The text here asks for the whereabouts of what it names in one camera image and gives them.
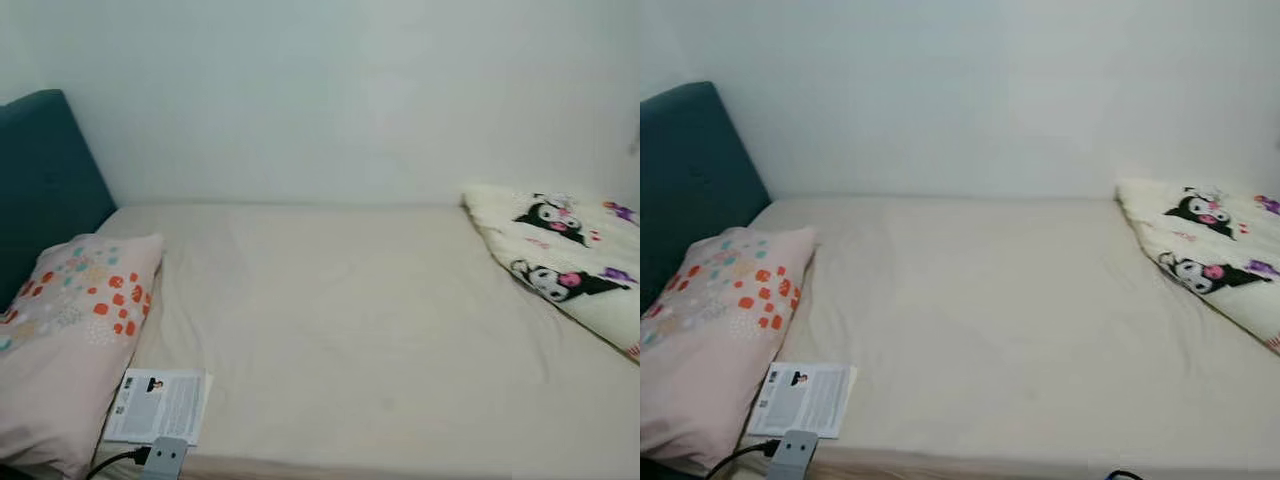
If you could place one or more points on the teal upholstered bed headboard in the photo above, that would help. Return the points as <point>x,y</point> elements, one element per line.
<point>45,180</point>
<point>695,180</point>

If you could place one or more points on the pink pillow with coloured dots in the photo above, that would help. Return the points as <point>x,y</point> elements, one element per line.
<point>710,350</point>
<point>60,350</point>

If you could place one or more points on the white printed booklet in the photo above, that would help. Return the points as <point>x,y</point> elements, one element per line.
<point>160,405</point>
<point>805,400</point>

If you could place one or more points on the cream cartoon print blanket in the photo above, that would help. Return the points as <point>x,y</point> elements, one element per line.
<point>1215,245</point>
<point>570,250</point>

